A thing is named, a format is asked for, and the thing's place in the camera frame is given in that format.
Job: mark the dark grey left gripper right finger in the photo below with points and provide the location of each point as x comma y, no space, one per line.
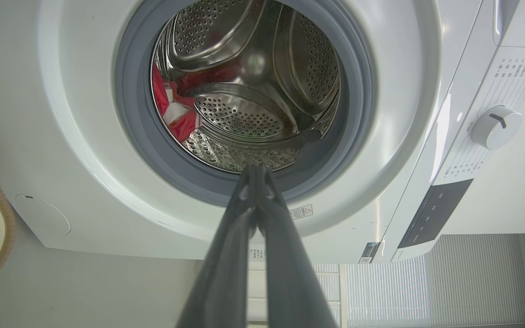
290,273

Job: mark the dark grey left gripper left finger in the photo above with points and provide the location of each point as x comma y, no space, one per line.
226,269

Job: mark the red and white garment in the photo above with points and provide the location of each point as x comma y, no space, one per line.
174,111

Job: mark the white pleated window blind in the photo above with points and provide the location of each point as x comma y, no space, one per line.
426,291

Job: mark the white front-load washing machine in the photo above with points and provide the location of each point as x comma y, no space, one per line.
381,136

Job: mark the white program dial knob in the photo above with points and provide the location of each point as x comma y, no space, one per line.
496,127

